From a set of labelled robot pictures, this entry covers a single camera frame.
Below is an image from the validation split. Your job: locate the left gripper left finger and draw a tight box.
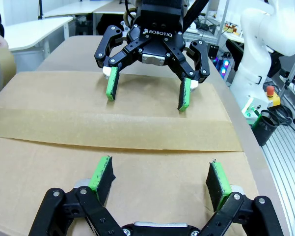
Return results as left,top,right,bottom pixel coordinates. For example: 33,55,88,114
29,156,124,236

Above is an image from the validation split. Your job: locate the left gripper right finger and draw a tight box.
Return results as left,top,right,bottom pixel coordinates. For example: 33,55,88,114
198,160,285,236

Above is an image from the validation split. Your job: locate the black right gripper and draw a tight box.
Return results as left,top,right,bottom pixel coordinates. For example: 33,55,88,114
94,0,211,113

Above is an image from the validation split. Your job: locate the brown cardboard shipping box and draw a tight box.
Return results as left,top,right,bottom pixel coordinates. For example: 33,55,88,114
0,70,260,236

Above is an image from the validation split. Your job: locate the brown packing tape roll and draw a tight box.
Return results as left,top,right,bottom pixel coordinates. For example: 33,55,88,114
0,48,17,100

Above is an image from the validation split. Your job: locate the black mesh cup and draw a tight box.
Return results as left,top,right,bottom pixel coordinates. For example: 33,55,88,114
251,109,280,147

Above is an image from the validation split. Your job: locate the grey ribbed aluminium platform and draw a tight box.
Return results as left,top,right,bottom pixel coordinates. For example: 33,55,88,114
262,122,295,236

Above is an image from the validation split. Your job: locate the black computer with lit fans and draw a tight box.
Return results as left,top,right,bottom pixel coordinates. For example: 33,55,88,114
215,56,230,79

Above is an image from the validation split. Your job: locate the red emergency stop button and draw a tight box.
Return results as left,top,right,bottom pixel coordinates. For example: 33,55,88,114
265,85,282,109

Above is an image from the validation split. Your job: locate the white desk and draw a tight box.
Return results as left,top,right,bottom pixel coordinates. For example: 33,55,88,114
3,16,74,52
43,0,118,19

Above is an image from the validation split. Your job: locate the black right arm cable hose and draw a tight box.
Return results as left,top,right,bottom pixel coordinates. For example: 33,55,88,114
183,0,211,29

